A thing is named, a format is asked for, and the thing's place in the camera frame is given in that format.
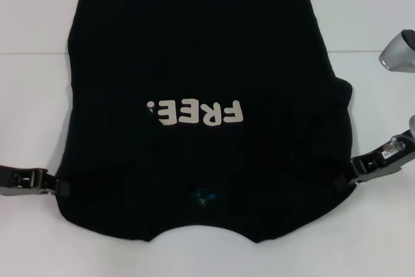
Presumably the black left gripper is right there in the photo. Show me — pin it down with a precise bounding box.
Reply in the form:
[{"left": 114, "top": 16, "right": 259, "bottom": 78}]
[{"left": 0, "top": 165, "right": 71, "bottom": 198}]

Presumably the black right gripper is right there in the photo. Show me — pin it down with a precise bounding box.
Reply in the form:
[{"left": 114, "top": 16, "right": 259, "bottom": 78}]
[{"left": 335, "top": 142, "right": 408, "bottom": 193}]

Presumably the black shirt with FREE print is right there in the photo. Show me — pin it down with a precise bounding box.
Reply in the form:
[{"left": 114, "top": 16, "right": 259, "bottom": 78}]
[{"left": 53, "top": 0, "right": 357, "bottom": 254}]

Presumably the right arm cable with plug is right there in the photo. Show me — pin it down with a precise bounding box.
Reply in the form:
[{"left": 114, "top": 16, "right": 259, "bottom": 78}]
[{"left": 384, "top": 127, "right": 415, "bottom": 154}]

